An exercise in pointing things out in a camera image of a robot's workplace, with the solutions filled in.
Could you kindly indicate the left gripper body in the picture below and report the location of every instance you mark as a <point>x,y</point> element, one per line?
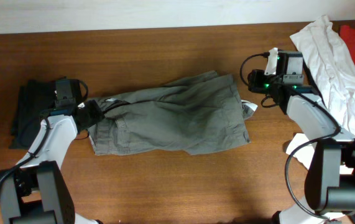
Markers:
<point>94,112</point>

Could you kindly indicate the grey shorts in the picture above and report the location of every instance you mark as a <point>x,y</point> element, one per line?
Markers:
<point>203,114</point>

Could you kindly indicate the folded black garment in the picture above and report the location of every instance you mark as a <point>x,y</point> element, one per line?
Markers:
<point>33,98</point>

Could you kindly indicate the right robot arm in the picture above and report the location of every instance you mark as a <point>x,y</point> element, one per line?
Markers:
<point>330,181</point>

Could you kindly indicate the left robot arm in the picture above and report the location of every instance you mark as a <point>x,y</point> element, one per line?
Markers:
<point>34,191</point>

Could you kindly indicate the white shirt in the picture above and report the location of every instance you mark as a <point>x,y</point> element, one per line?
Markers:
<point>332,68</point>

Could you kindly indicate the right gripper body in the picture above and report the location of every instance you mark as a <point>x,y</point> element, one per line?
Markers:
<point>262,83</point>

